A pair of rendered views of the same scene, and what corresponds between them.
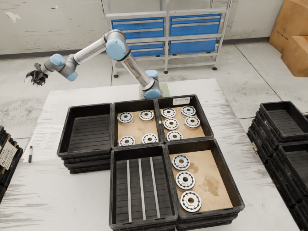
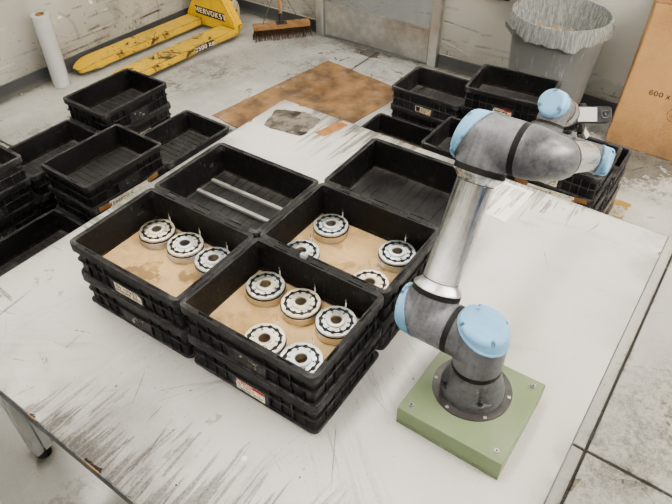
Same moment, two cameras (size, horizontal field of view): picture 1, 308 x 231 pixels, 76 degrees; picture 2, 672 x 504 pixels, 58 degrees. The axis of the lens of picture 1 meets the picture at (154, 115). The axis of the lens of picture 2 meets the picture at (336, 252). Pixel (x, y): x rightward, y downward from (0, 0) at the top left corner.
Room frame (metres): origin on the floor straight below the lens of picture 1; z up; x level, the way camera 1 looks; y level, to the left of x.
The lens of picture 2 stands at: (1.63, -0.87, 1.98)
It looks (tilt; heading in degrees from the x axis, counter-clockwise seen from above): 42 degrees down; 130
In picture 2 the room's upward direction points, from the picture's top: straight up
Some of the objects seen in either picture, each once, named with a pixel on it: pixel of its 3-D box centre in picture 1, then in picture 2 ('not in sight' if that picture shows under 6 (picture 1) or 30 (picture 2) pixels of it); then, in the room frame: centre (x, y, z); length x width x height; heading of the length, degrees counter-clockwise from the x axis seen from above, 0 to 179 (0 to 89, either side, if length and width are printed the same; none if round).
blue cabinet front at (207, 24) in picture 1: (194, 35); not in sight; (2.84, -0.62, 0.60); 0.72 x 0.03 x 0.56; 95
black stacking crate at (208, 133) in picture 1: (181, 122); (283, 317); (0.88, -0.18, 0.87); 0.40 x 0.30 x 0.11; 6
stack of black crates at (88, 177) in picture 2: not in sight; (114, 197); (-0.51, 0.17, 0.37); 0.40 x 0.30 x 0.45; 94
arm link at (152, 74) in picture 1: (151, 79); (478, 339); (1.30, 0.01, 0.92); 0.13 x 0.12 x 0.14; 3
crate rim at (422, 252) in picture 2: (135, 121); (350, 235); (0.85, 0.12, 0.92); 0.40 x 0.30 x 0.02; 6
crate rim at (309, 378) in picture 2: (182, 116); (282, 303); (0.88, -0.18, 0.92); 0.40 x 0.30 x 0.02; 6
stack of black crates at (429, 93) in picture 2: not in sight; (434, 114); (0.12, 1.77, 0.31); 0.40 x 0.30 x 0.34; 5
